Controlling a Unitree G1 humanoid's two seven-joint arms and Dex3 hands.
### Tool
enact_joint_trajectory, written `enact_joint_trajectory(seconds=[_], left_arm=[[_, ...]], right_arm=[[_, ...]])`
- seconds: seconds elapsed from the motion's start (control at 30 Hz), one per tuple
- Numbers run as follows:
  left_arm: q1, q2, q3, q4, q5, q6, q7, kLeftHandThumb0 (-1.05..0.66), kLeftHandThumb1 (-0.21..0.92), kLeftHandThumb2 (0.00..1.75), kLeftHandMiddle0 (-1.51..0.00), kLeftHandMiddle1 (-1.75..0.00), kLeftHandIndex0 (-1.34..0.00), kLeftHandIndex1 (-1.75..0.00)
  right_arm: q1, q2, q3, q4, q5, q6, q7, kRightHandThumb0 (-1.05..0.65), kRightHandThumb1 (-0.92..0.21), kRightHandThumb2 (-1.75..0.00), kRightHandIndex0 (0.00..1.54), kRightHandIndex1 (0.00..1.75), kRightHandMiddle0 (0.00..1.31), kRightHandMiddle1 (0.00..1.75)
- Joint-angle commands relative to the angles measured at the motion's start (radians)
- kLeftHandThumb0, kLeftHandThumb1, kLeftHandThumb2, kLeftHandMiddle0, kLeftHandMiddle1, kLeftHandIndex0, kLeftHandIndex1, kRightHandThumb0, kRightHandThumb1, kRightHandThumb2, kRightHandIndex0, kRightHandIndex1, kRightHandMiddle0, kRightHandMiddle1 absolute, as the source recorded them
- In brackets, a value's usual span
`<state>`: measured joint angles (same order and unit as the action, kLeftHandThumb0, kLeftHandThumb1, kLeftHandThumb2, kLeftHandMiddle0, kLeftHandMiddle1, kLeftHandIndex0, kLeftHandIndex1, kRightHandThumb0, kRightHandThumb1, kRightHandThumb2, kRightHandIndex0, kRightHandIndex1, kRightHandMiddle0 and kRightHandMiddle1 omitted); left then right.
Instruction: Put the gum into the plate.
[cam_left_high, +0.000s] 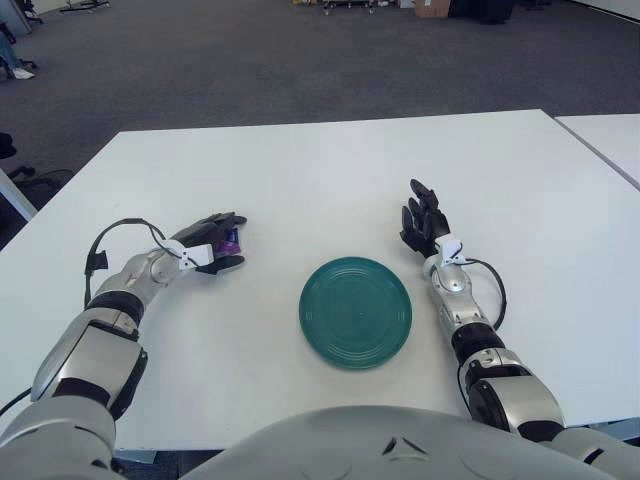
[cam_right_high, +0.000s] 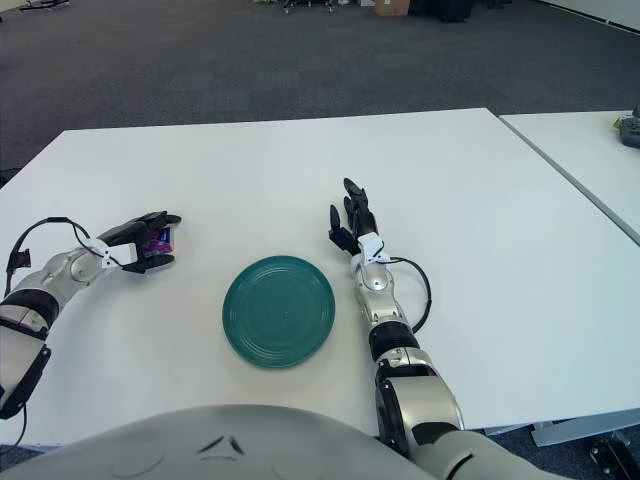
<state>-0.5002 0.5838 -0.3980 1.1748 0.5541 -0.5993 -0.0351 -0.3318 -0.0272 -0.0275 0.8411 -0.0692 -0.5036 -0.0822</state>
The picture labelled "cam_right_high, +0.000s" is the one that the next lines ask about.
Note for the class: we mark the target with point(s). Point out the grey robot torso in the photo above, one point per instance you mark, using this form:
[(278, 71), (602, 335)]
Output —
[(200, 445)]

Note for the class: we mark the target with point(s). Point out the blue purple gum box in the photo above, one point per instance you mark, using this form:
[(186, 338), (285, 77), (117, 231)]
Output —
[(162, 240)]

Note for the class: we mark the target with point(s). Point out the brown cardboard box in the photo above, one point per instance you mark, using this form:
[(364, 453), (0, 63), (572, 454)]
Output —
[(391, 6)]

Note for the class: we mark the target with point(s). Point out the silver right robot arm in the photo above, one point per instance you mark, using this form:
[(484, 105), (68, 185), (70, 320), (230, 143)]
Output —
[(375, 290)]

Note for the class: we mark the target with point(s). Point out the white table frame foot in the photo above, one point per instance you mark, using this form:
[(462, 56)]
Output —
[(565, 430)]

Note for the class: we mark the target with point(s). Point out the black floor stand base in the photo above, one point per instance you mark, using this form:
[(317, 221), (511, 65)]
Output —
[(42, 4)]

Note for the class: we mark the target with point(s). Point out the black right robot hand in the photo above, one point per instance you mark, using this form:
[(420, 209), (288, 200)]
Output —
[(362, 222)]

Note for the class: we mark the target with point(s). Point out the black chair casters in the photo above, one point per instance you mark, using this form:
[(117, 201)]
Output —
[(300, 4)]

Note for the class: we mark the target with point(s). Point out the round green plate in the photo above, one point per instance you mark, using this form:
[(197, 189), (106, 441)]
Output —
[(280, 312)]

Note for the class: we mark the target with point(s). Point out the dark grey desk device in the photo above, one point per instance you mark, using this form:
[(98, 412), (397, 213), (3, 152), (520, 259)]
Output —
[(631, 130)]

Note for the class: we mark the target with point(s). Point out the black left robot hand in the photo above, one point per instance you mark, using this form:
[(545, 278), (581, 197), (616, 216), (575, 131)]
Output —
[(122, 235)]

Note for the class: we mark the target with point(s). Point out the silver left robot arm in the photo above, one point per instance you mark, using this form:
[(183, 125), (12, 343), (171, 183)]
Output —
[(70, 270)]

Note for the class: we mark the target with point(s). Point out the large black bag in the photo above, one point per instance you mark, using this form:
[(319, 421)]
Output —
[(455, 10)]

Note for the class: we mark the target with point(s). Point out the black metal floor stand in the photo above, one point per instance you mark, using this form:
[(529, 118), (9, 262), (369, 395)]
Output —
[(612, 452)]

